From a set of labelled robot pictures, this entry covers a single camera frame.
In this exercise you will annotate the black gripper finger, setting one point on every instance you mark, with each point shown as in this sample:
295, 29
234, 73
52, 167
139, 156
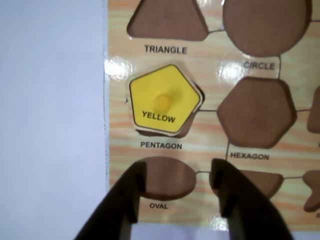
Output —
250, 212
115, 207

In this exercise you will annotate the yellow pentagon puzzle piece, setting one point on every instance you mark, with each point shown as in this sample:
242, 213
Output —
150, 100

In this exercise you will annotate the wooden shape puzzle board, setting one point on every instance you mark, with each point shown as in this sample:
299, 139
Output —
212, 140

